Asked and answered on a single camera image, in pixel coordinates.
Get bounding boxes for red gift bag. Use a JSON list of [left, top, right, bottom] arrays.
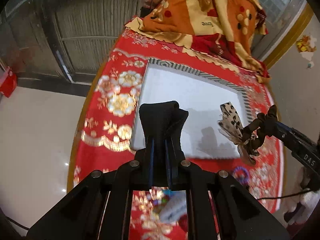
[[0, 68, 17, 98]]

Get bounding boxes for orange red floral blanket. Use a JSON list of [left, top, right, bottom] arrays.
[[126, 0, 270, 83]]

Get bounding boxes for black cable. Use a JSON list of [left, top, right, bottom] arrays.
[[256, 188, 312, 201]]

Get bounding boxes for white fluffy headband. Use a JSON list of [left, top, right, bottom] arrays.
[[159, 191, 187, 223]]

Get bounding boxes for striped white shallow tray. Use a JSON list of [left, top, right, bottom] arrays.
[[138, 58, 253, 159]]

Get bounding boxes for brown scrunchie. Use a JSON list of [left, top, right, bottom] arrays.
[[241, 104, 279, 157]]

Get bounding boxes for yellow red wall sticker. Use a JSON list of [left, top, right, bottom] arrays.
[[296, 35, 317, 61]]

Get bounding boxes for person's right gloved hand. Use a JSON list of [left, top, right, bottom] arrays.
[[281, 167, 319, 228]]

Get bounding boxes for black knit headband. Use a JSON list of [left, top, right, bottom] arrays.
[[139, 101, 189, 160]]

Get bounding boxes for leopard print mesh bow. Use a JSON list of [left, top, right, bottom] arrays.
[[217, 102, 259, 166]]

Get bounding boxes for dark red satin bow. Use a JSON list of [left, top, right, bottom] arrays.
[[178, 214, 188, 233]]

